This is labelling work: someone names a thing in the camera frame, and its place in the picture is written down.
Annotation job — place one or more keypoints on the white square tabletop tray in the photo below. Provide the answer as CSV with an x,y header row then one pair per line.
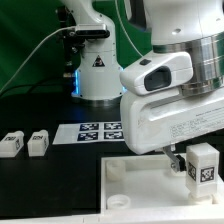
x,y
146,184

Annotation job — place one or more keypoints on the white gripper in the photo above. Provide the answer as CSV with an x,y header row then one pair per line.
x,y
160,120

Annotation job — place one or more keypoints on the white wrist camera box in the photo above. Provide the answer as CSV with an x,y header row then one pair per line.
x,y
156,72

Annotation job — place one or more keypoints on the white front rail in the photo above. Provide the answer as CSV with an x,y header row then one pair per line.
x,y
97,219

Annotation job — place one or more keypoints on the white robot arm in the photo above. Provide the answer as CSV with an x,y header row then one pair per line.
x,y
192,26

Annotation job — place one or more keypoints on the white sheet with tags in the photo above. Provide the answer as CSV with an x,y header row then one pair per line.
x,y
88,133

